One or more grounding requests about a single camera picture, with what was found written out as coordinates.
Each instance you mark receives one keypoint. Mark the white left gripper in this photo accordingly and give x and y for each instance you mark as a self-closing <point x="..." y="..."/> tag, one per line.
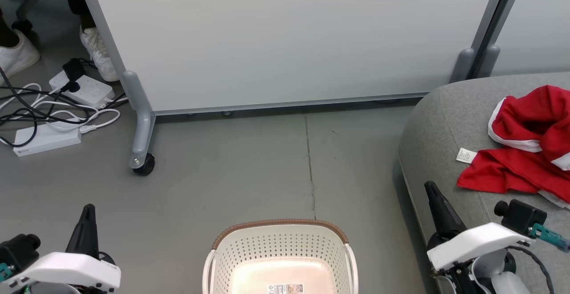
<point x="67" y="269"/>

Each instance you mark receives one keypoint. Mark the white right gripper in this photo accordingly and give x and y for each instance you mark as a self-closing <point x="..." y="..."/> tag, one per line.
<point x="476" y="240"/>

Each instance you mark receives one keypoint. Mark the red white-trimmed sports jersey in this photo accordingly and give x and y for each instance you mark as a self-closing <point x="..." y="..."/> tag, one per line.
<point x="530" y="151"/>

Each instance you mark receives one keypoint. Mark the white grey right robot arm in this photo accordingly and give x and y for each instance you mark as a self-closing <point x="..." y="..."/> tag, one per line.
<point x="490" y="276"/>

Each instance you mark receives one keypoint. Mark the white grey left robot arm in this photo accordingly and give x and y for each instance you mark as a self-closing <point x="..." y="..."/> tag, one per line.
<point x="53" y="289"/>

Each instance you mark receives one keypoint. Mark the white perforated basket brown rim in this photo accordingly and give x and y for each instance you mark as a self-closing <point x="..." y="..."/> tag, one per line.
<point x="280" y="249"/>

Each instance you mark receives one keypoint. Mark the grey fabric sofa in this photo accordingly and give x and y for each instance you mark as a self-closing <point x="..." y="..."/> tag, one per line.
<point x="445" y="124"/>

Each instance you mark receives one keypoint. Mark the black caster wheel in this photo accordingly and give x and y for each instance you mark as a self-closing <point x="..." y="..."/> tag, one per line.
<point x="146" y="165"/>

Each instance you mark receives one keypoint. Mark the white flat power adapter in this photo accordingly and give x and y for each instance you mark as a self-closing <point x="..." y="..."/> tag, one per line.
<point x="46" y="140"/>

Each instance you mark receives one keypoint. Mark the grey partition foot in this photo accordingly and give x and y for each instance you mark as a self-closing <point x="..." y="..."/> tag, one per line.
<point x="141" y="120"/>

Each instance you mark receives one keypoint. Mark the white power strip black adapter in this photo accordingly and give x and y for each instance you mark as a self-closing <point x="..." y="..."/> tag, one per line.
<point x="91" y="91"/>

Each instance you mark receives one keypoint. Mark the black plug adapter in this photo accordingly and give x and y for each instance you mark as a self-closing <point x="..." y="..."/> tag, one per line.
<point x="73" y="73"/>

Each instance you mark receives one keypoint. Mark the white sneaker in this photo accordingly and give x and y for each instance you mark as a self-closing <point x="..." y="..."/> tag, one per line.
<point x="101" y="53"/>
<point x="15" y="55"/>

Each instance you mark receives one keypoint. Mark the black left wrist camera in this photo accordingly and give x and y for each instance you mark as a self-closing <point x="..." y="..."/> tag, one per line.
<point x="18" y="249"/>

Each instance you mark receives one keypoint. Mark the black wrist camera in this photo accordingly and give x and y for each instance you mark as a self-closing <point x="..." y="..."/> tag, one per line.
<point x="523" y="217"/>
<point x="18" y="249"/>

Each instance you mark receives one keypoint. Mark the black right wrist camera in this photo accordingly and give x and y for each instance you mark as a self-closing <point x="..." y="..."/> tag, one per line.
<point x="523" y="217"/>

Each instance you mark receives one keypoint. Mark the teal left camera connector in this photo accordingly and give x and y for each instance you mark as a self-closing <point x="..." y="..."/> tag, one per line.
<point x="4" y="271"/>

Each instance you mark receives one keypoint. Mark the teal camera connector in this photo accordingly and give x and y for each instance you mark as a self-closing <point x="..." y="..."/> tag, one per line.
<point x="550" y="236"/>
<point x="4" y="271"/>

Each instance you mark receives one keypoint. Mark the teal right camera connector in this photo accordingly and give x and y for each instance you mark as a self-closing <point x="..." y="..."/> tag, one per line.
<point x="550" y="236"/>

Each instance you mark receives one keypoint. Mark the white partition panel grey frame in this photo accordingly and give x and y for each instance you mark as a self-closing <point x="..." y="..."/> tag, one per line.
<point x="289" y="35"/>
<point x="534" y="22"/>

